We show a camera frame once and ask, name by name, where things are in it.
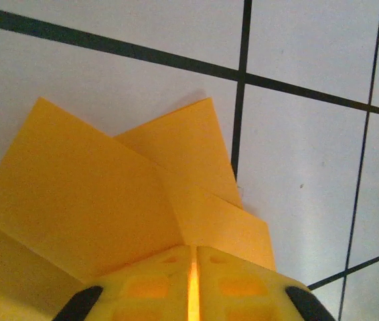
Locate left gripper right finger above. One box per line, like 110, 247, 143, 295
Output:
195, 246, 336, 321

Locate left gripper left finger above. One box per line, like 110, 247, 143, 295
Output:
54, 246, 197, 321

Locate yellow cloth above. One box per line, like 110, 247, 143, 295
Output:
0, 96, 277, 321

